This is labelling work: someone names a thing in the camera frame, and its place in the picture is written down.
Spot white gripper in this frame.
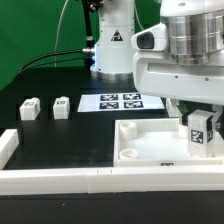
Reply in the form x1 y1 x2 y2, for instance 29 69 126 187
131 23 224 133

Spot white square tabletop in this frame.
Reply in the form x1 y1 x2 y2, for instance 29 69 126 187
113 118 224 167

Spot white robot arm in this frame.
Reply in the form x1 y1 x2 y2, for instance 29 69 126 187
91 0 224 132

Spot white U-shaped fence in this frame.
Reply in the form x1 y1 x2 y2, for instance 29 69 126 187
0 129 224 196

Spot paper sheet with markers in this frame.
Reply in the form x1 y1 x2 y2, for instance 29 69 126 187
78 92 164 112

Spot black pole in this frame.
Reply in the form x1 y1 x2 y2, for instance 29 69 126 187
81 0 94 48

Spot white thin cable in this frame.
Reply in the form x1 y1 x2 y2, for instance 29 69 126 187
53 0 72 68

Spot black cables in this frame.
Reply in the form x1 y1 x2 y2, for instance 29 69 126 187
18 47 96 75

